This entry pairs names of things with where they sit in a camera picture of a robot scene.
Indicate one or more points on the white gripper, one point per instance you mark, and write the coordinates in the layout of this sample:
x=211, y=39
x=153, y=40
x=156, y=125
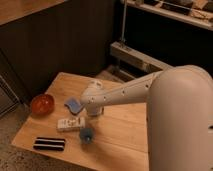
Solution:
x=93, y=112

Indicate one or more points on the white bottle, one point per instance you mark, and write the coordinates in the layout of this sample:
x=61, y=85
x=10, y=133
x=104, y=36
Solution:
x=68, y=124

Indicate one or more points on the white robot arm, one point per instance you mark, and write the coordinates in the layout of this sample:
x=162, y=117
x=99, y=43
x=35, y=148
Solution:
x=179, y=107

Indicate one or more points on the blue sponge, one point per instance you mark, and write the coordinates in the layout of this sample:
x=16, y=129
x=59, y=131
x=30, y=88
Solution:
x=74, y=106

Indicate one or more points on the blue cup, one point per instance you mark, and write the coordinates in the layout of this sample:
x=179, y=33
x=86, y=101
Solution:
x=86, y=135

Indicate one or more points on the wooden table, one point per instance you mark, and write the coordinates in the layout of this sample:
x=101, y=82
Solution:
x=120, y=136

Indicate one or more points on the red bowl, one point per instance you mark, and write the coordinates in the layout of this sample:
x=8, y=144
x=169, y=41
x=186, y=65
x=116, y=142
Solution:
x=42, y=104

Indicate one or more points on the black white striped box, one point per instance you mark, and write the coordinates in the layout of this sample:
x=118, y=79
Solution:
x=42, y=143

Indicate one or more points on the metal shelf rack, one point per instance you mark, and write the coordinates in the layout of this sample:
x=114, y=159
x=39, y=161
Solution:
x=155, y=42

